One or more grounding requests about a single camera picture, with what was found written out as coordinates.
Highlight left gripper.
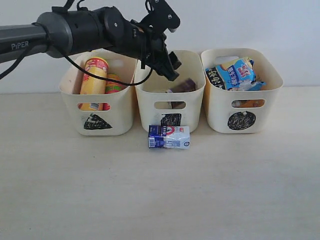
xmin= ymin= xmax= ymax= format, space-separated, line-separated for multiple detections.
xmin=109 ymin=19 xmax=181 ymax=81

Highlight purple juice carton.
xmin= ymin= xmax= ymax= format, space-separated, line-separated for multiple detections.
xmin=165 ymin=78 xmax=197 ymax=109

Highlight pink chips can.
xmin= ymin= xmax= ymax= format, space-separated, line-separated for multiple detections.
xmin=103 ymin=73 xmax=126 ymax=111

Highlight blue instant noodle bag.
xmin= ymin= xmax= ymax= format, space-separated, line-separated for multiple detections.
xmin=205 ymin=57 xmax=267 ymax=92

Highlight orange instant noodle bag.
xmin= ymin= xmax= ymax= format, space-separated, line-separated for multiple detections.
xmin=231 ymin=99 xmax=265 ymax=108

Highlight yellow chips can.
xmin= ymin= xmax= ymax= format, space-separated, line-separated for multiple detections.
xmin=79 ymin=56 xmax=109 ymax=111

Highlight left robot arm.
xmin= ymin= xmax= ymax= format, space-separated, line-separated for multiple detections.
xmin=0 ymin=1 xmax=181 ymax=81

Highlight middle cream plastic bin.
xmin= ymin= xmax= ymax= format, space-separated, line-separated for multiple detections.
xmin=135 ymin=50 xmax=206 ymax=132

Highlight cream plastic bin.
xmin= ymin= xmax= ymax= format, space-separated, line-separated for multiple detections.
xmin=59 ymin=49 xmax=137 ymax=136
xmin=201 ymin=48 xmax=284 ymax=134
xmin=135 ymin=50 xmax=206 ymax=132

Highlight blue white milk carton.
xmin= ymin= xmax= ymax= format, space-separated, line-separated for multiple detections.
xmin=148 ymin=125 xmax=191 ymax=150

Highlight right cream plastic bin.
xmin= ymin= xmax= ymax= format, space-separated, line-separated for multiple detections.
xmin=201 ymin=48 xmax=284 ymax=134

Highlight left cream plastic bin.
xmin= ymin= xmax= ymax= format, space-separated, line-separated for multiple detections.
xmin=59 ymin=49 xmax=137 ymax=136

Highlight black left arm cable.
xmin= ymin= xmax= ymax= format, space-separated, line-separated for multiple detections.
xmin=0 ymin=0 xmax=161 ymax=87

